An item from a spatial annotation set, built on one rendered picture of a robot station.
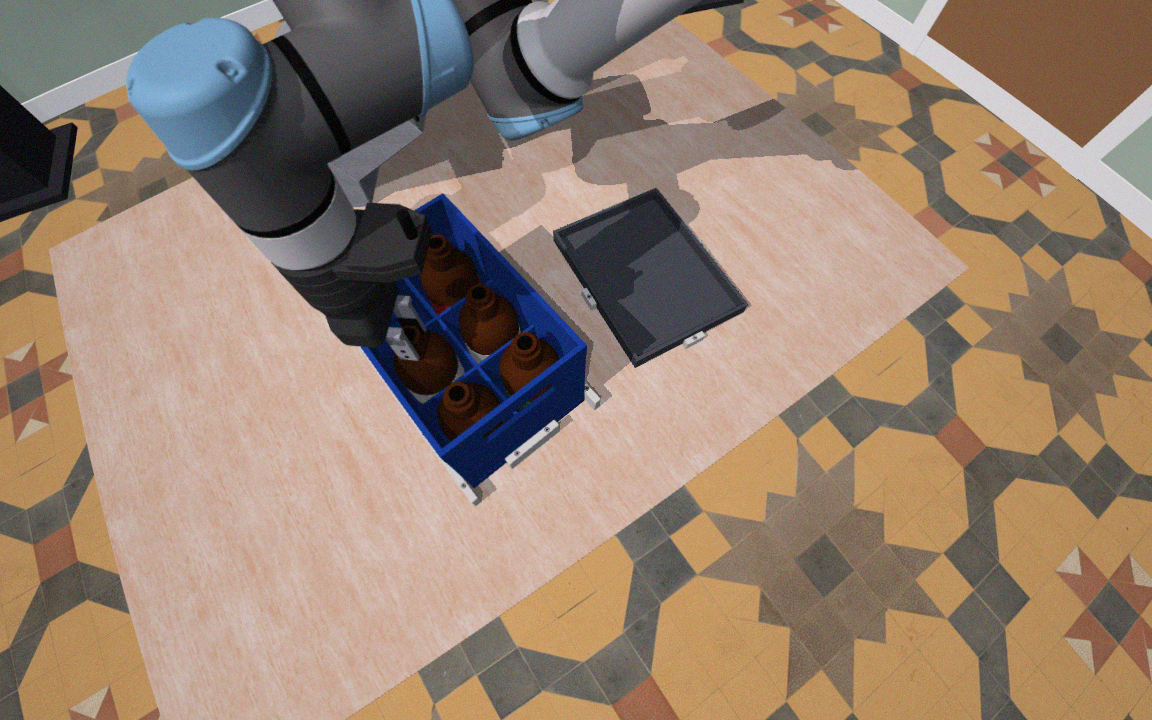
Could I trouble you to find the brown glass bottle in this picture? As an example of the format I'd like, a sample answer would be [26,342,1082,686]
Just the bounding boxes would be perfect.
[393,325,465,404]
[420,234,480,314]
[499,332,559,412]
[458,285,521,364]
[437,382,500,441]

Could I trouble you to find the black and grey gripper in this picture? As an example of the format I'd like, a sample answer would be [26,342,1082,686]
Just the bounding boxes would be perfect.
[240,174,433,361]

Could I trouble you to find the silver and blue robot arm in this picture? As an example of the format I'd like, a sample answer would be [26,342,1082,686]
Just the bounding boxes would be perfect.
[126,0,702,238]

